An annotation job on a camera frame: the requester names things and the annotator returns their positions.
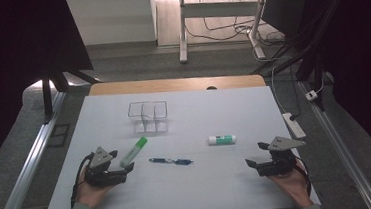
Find white desk frame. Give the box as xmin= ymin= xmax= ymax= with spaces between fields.
xmin=174 ymin=0 xmax=275 ymax=67

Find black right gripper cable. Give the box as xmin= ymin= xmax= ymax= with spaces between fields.
xmin=293 ymin=154 xmax=313 ymax=199

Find blue pen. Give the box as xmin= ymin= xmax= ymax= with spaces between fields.
xmin=149 ymin=154 xmax=194 ymax=169

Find black floor cable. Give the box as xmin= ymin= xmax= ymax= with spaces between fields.
xmin=183 ymin=0 xmax=287 ymax=52

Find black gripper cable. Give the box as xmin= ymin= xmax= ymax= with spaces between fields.
xmin=66 ymin=152 xmax=99 ymax=209
xmin=293 ymin=154 xmax=313 ymax=199

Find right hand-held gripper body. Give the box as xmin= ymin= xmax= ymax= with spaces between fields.
xmin=253 ymin=133 xmax=309 ymax=178

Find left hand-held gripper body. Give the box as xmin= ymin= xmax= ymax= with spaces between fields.
xmin=82 ymin=144 xmax=128 ymax=189

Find white cabinet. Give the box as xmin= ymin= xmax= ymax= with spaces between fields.
xmin=65 ymin=0 xmax=159 ymax=49

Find black plug cable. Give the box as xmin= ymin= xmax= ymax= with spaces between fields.
xmin=284 ymin=63 xmax=306 ymax=121

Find clear plastic pen holder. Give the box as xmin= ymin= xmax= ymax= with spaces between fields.
xmin=126 ymin=99 xmax=171 ymax=136

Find green and white glue stick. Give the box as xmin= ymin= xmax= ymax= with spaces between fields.
xmin=207 ymin=134 xmax=238 ymax=147

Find black metal stand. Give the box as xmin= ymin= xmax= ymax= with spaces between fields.
xmin=245 ymin=0 xmax=358 ymax=117

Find person's right hand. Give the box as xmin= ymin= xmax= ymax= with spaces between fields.
xmin=267 ymin=162 xmax=315 ymax=209

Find black curtain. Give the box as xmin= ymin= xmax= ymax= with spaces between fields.
xmin=299 ymin=0 xmax=371 ymax=183
xmin=0 ymin=0 xmax=103 ymax=180

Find green highlighter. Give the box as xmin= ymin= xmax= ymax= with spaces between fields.
xmin=118 ymin=136 xmax=150 ymax=169

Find white power strip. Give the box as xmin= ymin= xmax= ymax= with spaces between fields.
xmin=281 ymin=110 xmax=308 ymax=141

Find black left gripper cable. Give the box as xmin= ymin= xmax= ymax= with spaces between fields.
xmin=66 ymin=152 xmax=99 ymax=209

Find black stand legs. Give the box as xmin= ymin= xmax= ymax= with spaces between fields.
xmin=37 ymin=66 xmax=104 ymax=126

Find white plug adapter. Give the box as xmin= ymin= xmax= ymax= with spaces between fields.
xmin=305 ymin=89 xmax=320 ymax=102

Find aluminium rail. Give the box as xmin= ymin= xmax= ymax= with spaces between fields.
xmin=297 ymin=75 xmax=371 ymax=209
xmin=0 ymin=90 xmax=76 ymax=209

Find white power strip cable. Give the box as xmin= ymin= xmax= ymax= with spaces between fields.
xmin=268 ymin=55 xmax=296 ymax=116

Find person's left hand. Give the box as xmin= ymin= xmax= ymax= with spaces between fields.
xmin=73 ymin=165 xmax=117 ymax=209

